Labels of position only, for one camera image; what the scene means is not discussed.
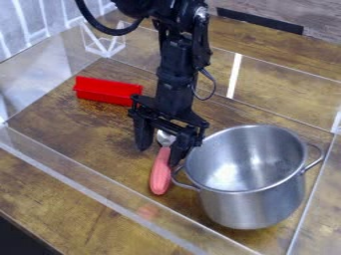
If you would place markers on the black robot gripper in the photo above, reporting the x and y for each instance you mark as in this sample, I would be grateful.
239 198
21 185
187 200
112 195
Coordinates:
168 105

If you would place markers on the pink handled metal spoon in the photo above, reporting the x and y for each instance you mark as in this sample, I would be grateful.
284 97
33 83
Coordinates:
160 174

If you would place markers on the stainless steel pot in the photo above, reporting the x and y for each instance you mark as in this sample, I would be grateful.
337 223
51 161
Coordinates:
247 174

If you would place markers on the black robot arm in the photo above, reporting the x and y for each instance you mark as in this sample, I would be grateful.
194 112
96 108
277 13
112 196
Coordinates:
181 20

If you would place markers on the red plastic block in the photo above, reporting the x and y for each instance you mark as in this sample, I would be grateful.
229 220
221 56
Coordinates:
106 91

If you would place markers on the clear acrylic barrier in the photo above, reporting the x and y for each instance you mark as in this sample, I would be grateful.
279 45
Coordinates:
74 178

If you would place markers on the black strip on wall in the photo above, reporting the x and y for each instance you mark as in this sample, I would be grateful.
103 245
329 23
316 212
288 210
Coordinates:
261 21

